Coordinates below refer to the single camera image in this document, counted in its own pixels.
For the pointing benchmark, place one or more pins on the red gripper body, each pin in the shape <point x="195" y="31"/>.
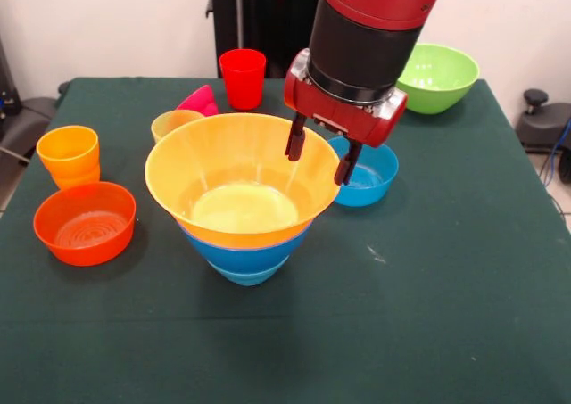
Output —
<point x="348" y="118"/>

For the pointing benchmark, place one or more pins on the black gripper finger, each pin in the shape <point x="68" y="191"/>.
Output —
<point x="296" y="138"/>
<point x="349" y="163"/>

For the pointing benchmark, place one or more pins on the flat-bottomed blue bowl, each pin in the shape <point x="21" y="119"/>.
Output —
<point x="374" y="190"/>

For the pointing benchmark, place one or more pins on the red cup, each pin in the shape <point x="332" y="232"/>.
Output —
<point x="243" y="80"/>

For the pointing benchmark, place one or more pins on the large yellow bowl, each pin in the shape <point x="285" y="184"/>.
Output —
<point x="214" y="154"/>

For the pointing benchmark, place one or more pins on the green bowl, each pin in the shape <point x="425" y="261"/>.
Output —
<point x="441" y="87"/>

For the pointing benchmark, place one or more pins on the magenta bowl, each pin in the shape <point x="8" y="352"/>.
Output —
<point x="201" y="101"/>

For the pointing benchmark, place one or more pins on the large blue bowl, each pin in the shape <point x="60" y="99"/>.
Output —
<point x="245" y="257"/>

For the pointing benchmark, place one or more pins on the small light blue bowl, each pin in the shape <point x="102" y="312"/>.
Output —
<point x="245" y="278"/>

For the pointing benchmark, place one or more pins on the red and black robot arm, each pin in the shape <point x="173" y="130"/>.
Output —
<point x="366" y="34"/>

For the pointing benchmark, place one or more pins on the pale yellow cup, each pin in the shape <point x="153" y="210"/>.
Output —
<point x="167" y="123"/>

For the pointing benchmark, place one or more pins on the dark green tablecloth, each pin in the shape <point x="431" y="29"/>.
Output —
<point x="285" y="332"/>

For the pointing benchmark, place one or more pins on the orange cup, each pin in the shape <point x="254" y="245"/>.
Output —
<point x="73" y="182"/>

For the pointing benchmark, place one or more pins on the amber yellow cup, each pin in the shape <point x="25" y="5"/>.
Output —
<point x="67" y="154"/>

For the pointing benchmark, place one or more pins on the orange bowl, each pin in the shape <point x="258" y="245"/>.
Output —
<point x="85" y="243"/>

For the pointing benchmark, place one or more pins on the black equipment box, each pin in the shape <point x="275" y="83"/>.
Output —
<point x="6" y="92"/>

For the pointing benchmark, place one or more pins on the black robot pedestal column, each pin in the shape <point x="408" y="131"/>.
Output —
<point x="267" y="20"/>

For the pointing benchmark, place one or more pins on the black pedestal foot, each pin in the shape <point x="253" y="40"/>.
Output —
<point x="22" y="125"/>
<point x="535" y="101"/>

